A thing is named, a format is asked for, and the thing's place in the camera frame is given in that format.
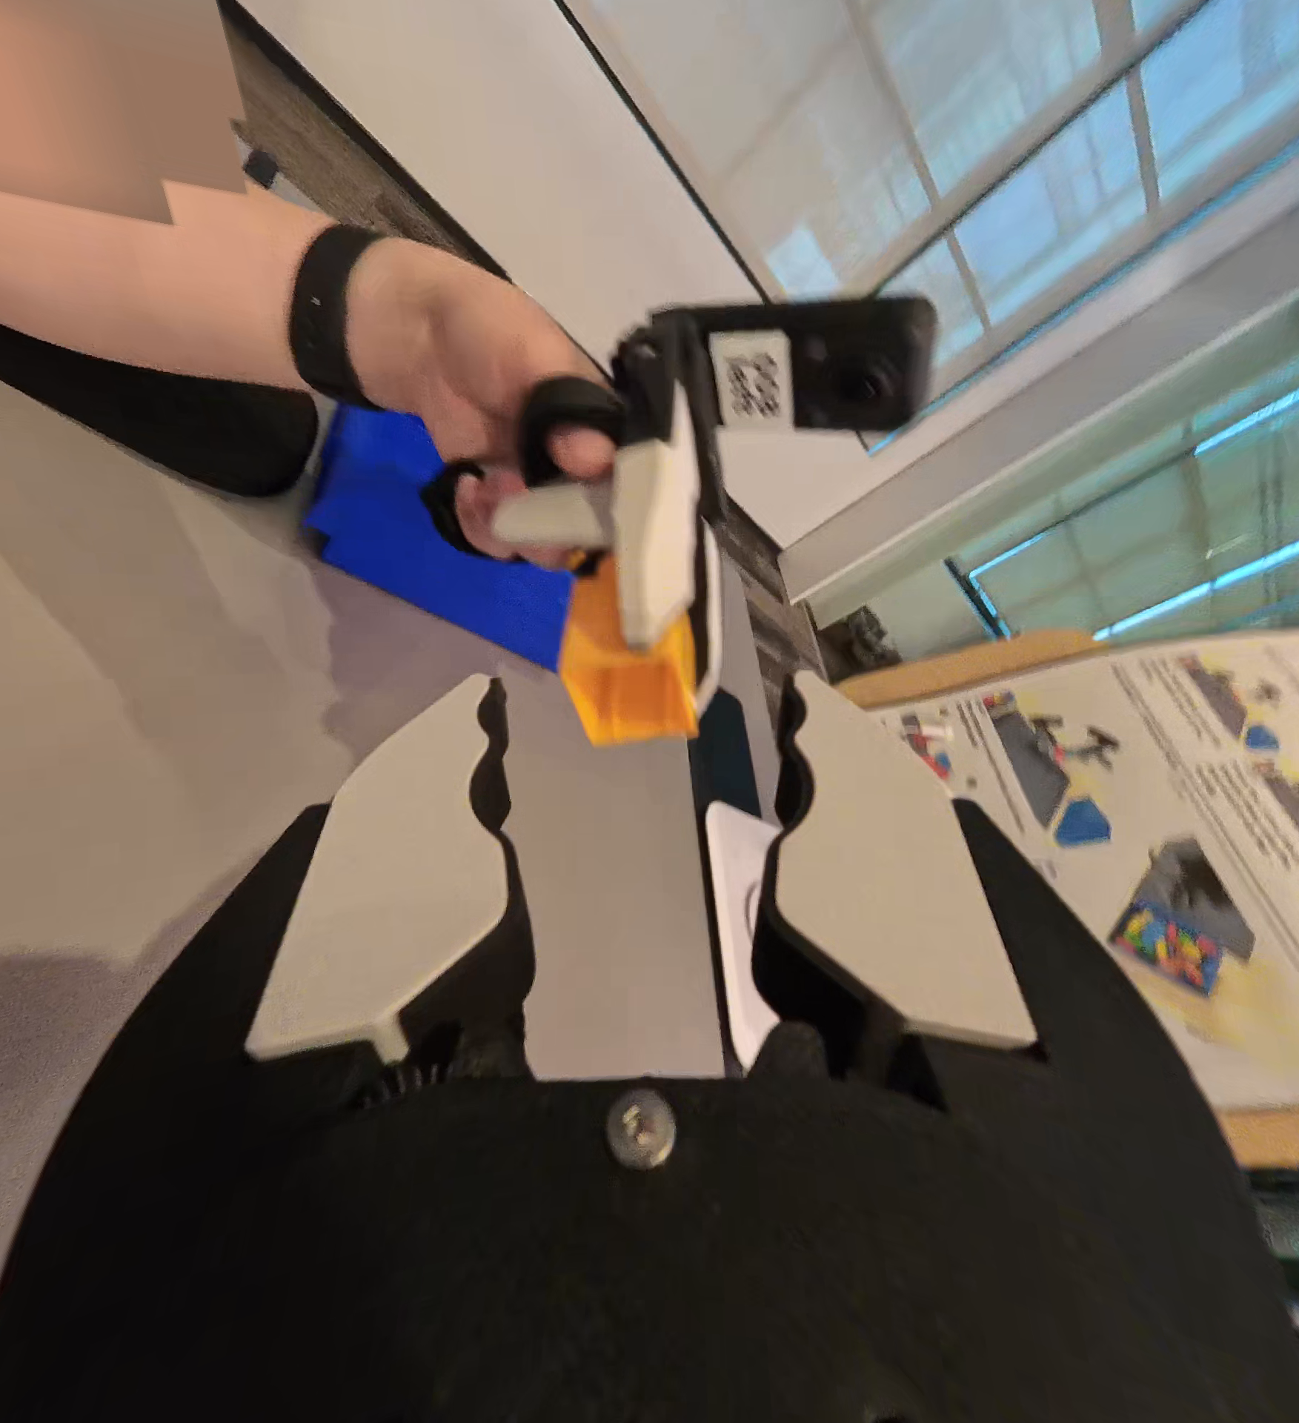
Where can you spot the black wristband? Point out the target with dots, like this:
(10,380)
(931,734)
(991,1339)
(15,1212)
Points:
(321,311)

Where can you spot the orange mega block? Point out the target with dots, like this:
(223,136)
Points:
(626,700)

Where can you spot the white stand base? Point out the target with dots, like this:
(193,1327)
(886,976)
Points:
(732,945)

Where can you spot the wooden instruction board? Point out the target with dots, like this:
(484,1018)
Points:
(1160,777)

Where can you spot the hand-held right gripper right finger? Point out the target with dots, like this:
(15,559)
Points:
(882,900)

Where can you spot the person's left hand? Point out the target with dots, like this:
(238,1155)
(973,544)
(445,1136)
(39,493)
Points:
(448,344)

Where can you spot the blue plastic bin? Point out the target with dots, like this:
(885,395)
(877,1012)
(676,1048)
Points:
(405,534)

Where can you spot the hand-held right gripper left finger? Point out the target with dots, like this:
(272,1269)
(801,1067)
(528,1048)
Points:
(393,889)

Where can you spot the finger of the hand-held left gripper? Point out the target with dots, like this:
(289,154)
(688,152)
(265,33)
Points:
(655,534)
(712,622)

